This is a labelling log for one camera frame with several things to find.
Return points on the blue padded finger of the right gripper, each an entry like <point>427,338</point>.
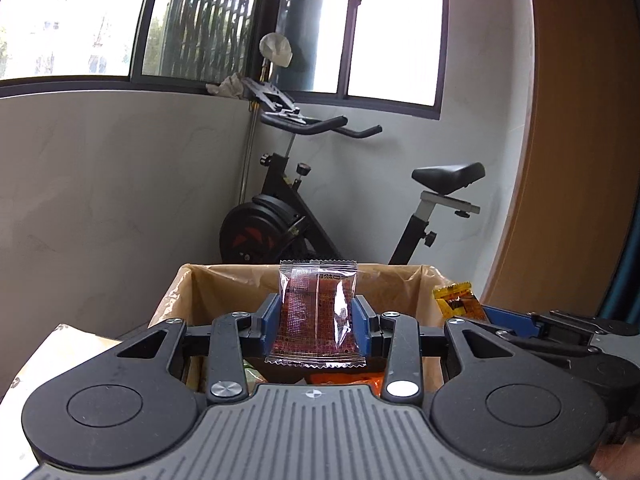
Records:
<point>520,324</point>

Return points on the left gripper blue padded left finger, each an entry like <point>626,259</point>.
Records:
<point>173,397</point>

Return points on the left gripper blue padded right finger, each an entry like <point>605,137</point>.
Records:
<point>486,402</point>

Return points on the red clear snack packet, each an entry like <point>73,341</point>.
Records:
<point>316,329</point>

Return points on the yellow gold snack packet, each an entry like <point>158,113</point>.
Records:
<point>458,301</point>

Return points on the person's right hand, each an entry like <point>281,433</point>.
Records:
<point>618,454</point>

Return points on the floral checkered bed sheet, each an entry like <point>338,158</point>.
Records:
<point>64,348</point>

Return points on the brown wooden wardrobe panel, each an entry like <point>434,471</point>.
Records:
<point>579,172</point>

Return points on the black exercise bike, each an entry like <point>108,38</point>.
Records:
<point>409,191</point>

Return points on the brown cardboard box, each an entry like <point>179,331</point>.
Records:
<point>202,293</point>

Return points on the dark framed window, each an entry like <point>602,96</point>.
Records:
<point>387,55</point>

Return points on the white crumpled cloth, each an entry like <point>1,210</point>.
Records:
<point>276,49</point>

